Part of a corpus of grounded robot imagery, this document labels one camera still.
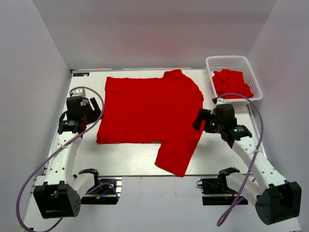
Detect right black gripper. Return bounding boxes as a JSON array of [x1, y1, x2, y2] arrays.
[[192, 109, 224, 134]]

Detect red t shirt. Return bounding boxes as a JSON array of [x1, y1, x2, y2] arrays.
[[97, 70, 204, 177]]

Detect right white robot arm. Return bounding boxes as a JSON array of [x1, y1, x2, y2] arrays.
[[193, 103, 302, 225]]

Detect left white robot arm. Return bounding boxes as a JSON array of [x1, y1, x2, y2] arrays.
[[33, 95, 102, 219]]

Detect red shirts in basket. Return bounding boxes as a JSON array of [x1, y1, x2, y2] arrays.
[[212, 69, 254, 98]]

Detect white plastic basket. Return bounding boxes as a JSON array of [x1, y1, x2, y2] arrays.
[[205, 55, 263, 101]]

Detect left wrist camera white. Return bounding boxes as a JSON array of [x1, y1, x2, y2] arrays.
[[69, 88, 86, 98]]

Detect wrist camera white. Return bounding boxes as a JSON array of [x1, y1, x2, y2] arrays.
[[69, 88, 86, 98], [212, 98, 227, 108]]

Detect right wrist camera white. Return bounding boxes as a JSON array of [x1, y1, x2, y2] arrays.
[[212, 98, 227, 108]]

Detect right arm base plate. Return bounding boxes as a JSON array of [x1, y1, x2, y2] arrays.
[[196, 178, 237, 206]]

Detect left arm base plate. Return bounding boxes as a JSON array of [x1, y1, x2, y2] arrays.
[[81, 176, 122, 205]]

